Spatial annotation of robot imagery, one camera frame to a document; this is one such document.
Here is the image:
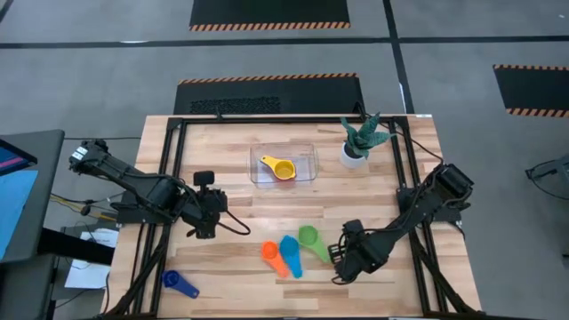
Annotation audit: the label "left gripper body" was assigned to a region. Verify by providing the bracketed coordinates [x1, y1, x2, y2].
[181, 187, 229, 239]

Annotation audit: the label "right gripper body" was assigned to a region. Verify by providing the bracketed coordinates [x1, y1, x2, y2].
[333, 231, 389, 285]

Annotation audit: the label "green measuring cup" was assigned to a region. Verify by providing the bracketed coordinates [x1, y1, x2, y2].
[297, 224, 333, 265]

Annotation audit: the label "teal measuring cup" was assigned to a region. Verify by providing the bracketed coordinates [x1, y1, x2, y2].
[278, 234, 305, 280]

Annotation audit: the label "orange measuring cup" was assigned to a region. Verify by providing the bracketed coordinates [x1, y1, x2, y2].
[260, 240, 291, 279]

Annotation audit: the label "yellow measuring cup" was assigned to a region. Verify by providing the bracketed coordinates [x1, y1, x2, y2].
[260, 154, 298, 181]

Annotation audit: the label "small dark blue measuring cup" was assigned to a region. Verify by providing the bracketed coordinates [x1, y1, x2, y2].
[161, 269, 201, 300]

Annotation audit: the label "clear plastic basket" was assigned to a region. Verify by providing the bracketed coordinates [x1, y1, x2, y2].
[248, 141, 320, 186]

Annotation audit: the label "white plant pot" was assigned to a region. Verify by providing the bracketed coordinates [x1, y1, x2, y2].
[340, 141, 370, 170]

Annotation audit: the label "green artificial plant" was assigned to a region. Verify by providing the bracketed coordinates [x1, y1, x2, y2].
[340, 112, 396, 159]

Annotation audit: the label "white paper sheets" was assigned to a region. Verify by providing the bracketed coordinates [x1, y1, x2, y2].
[64, 228, 120, 290]

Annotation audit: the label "black hazard-striped floor mat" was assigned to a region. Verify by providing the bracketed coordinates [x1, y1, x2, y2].
[493, 64, 569, 119]
[172, 72, 366, 116]
[189, 0, 351, 32]

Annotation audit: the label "grey side desk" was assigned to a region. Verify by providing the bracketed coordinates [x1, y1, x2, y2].
[0, 129, 66, 264]

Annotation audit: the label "blue-screen monitor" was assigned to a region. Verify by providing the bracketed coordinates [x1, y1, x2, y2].
[0, 140, 39, 261]

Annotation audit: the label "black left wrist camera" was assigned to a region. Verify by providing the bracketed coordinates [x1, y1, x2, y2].
[192, 170, 216, 188]

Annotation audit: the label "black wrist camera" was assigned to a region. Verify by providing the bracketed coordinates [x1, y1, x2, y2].
[343, 219, 367, 239]
[192, 170, 216, 188]

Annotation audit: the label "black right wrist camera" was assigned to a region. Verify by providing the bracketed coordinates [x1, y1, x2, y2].
[343, 219, 367, 239]

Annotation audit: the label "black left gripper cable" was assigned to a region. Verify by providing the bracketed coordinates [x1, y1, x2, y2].
[216, 208, 252, 237]

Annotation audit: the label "yellow cables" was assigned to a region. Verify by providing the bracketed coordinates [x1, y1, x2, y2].
[49, 192, 119, 222]

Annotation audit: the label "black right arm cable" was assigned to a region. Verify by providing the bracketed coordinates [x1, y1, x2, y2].
[394, 127, 446, 166]

